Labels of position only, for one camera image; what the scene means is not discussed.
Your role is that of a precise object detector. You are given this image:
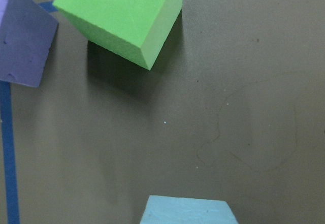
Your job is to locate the light blue foam block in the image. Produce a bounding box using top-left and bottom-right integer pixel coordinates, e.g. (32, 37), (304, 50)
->
(140, 195), (238, 223)

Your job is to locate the green foam block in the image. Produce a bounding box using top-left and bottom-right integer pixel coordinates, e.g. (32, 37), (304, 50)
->
(53, 0), (183, 70)

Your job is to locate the far purple foam block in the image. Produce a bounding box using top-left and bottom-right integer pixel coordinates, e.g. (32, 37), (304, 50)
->
(1, 0), (58, 87)

